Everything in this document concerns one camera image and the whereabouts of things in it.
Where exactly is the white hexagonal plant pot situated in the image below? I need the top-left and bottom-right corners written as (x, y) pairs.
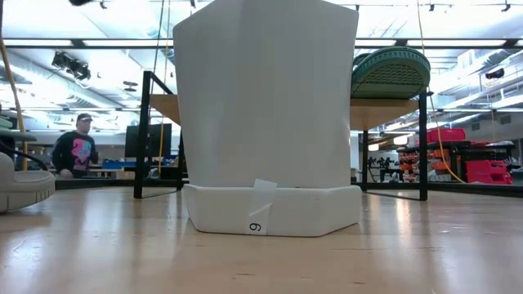
top-left (172, 0), bottom-right (364, 238)

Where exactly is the red storage bin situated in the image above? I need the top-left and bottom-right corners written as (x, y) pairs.
top-left (427, 127), bottom-right (467, 145)
top-left (465, 159), bottom-right (514, 185)

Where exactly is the wooden shelf with black frame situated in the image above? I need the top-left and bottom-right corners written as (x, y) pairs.
top-left (133, 69), bottom-right (429, 202)

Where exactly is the black ceiling spotlight cluster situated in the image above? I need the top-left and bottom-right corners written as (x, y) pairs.
top-left (51, 51), bottom-right (92, 82)

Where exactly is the black computer desk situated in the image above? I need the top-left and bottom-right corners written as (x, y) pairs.
top-left (0, 129), bottom-right (38, 143)

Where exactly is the grey rubber slide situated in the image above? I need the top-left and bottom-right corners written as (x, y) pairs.
top-left (0, 151), bottom-right (56, 215)

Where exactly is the black workbench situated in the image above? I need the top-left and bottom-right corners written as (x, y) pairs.
top-left (396, 140), bottom-right (516, 184)

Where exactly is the green rubber slide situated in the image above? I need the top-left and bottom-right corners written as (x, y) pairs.
top-left (351, 51), bottom-right (371, 69)
top-left (350, 46), bottom-right (431, 100)

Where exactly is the black aluminium table frame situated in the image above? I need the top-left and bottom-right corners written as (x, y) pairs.
top-left (55, 178), bottom-right (523, 199)

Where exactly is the person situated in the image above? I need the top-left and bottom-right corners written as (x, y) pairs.
top-left (51, 113), bottom-right (100, 180)

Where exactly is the yellow hanging cable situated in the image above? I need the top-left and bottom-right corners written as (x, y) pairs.
top-left (0, 36), bottom-right (28, 172)
top-left (416, 0), bottom-right (467, 185)

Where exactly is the blue storage crate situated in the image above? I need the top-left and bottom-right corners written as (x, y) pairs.
top-left (101, 158), bottom-right (136, 171)

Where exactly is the black looped wrist cable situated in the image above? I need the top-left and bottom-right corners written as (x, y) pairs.
top-left (0, 137), bottom-right (49, 172)

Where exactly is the black flat screen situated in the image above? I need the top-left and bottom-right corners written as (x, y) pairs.
top-left (124, 122), bottom-right (173, 159)

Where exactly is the white numbered tape label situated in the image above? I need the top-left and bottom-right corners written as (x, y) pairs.
top-left (246, 178), bottom-right (279, 236)

